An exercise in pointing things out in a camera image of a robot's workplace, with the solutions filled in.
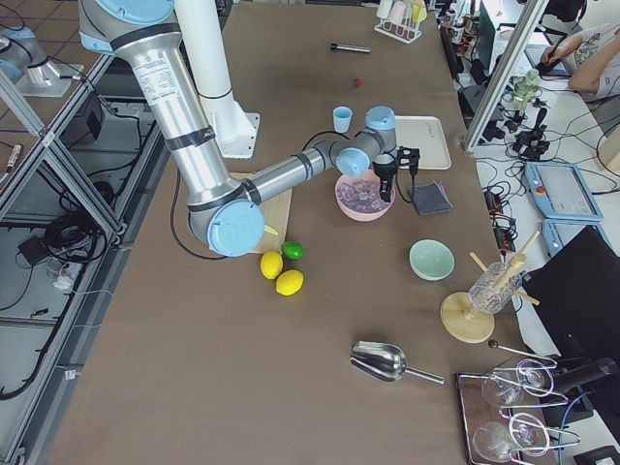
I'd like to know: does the clear textured glass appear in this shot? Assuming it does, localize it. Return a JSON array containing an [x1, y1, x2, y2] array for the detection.
[[469, 263, 522, 315]]

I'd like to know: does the green lime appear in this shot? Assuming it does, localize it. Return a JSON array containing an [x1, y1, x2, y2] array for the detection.
[[281, 241, 305, 260]]

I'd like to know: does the white cup rack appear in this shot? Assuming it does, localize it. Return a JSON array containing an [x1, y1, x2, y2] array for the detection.
[[374, 0, 427, 45]]

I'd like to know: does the pink bowl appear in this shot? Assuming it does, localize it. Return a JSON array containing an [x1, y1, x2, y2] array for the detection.
[[334, 172, 397, 223]]

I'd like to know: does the lower teach pendant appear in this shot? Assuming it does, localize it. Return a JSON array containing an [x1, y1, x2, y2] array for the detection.
[[542, 219, 605, 258]]

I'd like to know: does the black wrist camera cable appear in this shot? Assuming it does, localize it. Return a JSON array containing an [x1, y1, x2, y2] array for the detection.
[[169, 131, 420, 260]]

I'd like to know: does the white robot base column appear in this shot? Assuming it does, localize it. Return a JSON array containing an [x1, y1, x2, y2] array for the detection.
[[174, 0, 260, 160]]

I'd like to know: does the green bowl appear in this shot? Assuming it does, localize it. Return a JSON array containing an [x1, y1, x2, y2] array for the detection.
[[409, 239, 455, 281]]

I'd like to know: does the wooden cup stand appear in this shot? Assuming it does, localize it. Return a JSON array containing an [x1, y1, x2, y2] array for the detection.
[[440, 231, 540, 343]]

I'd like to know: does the clear ice cube pile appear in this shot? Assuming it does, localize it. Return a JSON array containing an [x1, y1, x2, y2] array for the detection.
[[337, 174, 394, 215]]

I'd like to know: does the wine glass holder tray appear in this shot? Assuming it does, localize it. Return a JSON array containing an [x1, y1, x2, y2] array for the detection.
[[455, 357, 580, 464]]

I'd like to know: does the long bar spoon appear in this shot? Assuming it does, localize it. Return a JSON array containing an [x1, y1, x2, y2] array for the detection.
[[487, 339, 556, 363]]

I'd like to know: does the grey folded cloth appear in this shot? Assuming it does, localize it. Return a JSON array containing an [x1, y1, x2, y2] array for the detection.
[[409, 181, 452, 215]]

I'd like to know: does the wooden cutting board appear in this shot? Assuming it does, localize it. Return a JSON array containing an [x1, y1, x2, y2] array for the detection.
[[225, 190, 292, 254]]

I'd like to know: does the upper whole yellow lemon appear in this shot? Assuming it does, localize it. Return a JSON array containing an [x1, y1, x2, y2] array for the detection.
[[260, 251, 284, 280]]

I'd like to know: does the lower whole yellow lemon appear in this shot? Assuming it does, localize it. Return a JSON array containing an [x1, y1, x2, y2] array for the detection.
[[275, 269, 304, 296]]

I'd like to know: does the light blue plastic cup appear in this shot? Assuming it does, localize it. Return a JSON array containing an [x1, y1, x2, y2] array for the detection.
[[332, 106, 353, 134]]

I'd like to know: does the black monitor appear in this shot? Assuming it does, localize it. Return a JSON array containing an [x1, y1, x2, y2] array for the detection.
[[524, 226, 619, 360]]

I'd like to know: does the steel ice scoop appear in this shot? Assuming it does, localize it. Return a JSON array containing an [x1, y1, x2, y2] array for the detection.
[[350, 341, 445, 385]]

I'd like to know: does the upper teach pendant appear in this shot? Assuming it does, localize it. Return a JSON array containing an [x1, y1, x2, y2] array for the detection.
[[524, 162, 604, 223]]

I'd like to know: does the upper wine glass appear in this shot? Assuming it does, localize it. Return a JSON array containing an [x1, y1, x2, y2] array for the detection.
[[481, 358, 554, 407]]

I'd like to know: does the aluminium frame post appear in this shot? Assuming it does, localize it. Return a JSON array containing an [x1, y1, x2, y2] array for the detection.
[[462, 0, 548, 155]]

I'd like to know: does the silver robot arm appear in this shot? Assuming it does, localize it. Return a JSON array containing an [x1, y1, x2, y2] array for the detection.
[[78, 1, 402, 257], [1, 27, 61, 94]]

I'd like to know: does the person in white shirt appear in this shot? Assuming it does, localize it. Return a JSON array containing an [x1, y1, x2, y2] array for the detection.
[[541, 23, 619, 101]]

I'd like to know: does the cream rabbit tray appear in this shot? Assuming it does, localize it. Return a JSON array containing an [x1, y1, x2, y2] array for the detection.
[[395, 115, 451, 171]]

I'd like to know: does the lower wine glass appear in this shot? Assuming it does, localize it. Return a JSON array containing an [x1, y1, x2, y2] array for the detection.
[[473, 413, 550, 464]]

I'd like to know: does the teach pendant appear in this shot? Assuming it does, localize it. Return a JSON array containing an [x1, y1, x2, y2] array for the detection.
[[524, 162, 604, 223], [542, 219, 605, 258]]

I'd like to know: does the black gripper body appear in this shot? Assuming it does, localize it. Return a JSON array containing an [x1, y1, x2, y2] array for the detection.
[[372, 146, 419, 189]]

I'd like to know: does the whole yellow lemon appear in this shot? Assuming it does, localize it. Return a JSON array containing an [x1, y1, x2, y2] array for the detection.
[[275, 269, 304, 296], [260, 251, 284, 280]]

